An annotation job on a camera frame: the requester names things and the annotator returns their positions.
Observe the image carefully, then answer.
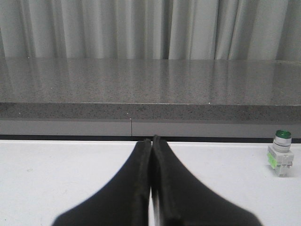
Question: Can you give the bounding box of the grey granite counter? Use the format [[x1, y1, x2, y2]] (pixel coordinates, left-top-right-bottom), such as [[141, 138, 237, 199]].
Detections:
[[0, 57, 301, 142]]

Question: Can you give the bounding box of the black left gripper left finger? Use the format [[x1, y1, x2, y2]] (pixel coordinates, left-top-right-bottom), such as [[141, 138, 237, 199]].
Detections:
[[53, 139, 151, 226]]

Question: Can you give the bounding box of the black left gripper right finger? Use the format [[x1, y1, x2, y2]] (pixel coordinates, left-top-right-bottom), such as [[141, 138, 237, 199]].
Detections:
[[151, 136, 261, 226]]

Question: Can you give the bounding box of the grey curtain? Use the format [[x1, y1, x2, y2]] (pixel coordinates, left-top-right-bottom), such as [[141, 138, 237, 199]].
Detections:
[[0, 0, 301, 61]]

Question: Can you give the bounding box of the green pilot light switch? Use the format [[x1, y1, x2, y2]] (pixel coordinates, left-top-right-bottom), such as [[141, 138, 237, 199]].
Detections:
[[267, 129, 294, 177]]

